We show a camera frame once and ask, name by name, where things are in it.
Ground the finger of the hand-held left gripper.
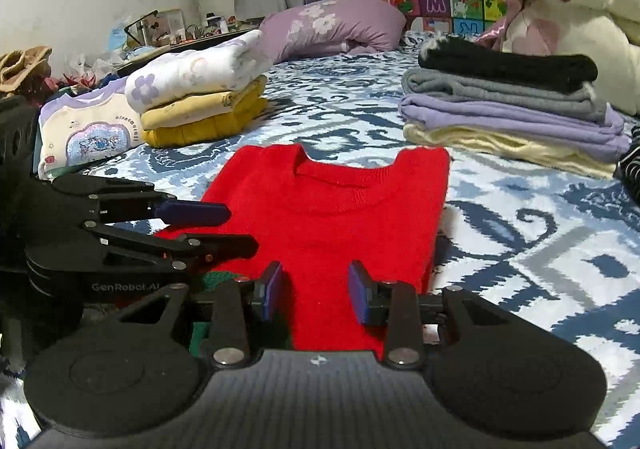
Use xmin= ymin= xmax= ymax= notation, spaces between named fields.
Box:
xmin=52 ymin=174 xmax=232 ymax=227
xmin=82 ymin=219 xmax=260 ymax=275

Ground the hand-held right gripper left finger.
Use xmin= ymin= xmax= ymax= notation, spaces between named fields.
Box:
xmin=117 ymin=260 xmax=285 ymax=370

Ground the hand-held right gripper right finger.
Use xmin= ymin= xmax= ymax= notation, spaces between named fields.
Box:
xmin=347 ymin=259 xmax=516 ymax=370

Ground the red sweater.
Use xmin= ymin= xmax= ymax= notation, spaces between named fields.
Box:
xmin=152 ymin=144 xmax=451 ymax=362

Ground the green cloth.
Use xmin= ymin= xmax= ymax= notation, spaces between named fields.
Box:
xmin=189 ymin=270 xmax=241 ymax=360

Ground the mustard folded garment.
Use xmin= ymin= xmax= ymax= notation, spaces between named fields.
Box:
xmin=142 ymin=96 xmax=270 ymax=148

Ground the pale yellow folded garment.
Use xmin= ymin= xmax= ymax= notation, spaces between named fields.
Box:
xmin=140 ymin=75 xmax=268 ymax=130

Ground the white cartoon print shirt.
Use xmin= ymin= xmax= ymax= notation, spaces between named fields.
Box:
xmin=37 ymin=76 xmax=146 ymax=180

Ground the white floral folded garment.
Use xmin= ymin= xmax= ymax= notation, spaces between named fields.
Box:
xmin=125 ymin=29 xmax=275 ymax=114

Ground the dark side table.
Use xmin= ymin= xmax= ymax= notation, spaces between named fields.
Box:
xmin=115 ymin=14 xmax=266 ymax=77

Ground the blue patterned bed sheet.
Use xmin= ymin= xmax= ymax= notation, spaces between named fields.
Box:
xmin=0 ymin=46 xmax=640 ymax=449

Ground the clear plastic bag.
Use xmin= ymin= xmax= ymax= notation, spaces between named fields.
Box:
xmin=65 ymin=54 xmax=118 ymax=77

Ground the light blue packet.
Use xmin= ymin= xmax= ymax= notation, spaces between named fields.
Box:
xmin=109 ymin=21 xmax=135 ymax=52

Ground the cream folded garment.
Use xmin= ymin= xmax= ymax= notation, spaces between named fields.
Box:
xmin=402 ymin=123 xmax=618 ymax=180

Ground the lavender folded garment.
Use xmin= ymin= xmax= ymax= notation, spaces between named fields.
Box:
xmin=398 ymin=94 xmax=632 ymax=164

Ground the grey folded garment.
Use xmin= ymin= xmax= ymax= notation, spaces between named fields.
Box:
xmin=401 ymin=68 xmax=608 ymax=124

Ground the purple floral pillow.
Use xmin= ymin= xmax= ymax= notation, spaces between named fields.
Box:
xmin=258 ymin=0 xmax=407 ymax=64

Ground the black folded garment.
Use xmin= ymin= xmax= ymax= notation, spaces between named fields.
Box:
xmin=417 ymin=35 xmax=599 ymax=94

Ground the colourful alphabet foam mat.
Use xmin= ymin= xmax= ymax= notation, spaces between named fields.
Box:
xmin=302 ymin=0 xmax=508 ymax=37

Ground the black white striped sweater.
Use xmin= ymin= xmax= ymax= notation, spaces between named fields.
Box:
xmin=617 ymin=124 xmax=640 ymax=204

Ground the glass picture frame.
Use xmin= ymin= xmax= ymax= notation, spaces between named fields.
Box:
xmin=124 ymin=9 xmax=183 ymax=47

